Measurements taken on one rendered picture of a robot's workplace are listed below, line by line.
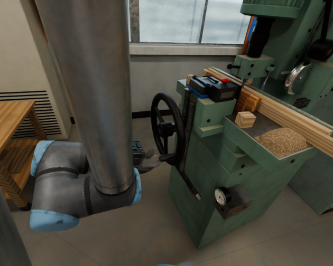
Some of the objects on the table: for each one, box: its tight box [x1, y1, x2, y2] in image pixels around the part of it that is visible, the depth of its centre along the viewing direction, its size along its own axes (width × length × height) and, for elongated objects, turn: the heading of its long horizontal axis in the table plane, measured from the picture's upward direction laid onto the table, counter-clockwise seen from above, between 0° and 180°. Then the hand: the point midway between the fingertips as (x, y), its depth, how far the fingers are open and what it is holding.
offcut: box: [235, 111, 256, 128], centre depth 57 cm, size 4×4×4 cm
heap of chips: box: [254, 128, 311, 157], centre depth 51 cm, size 9×14×4 cm, turn 109°
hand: (157, 162), depth 65 cm, fingers closed
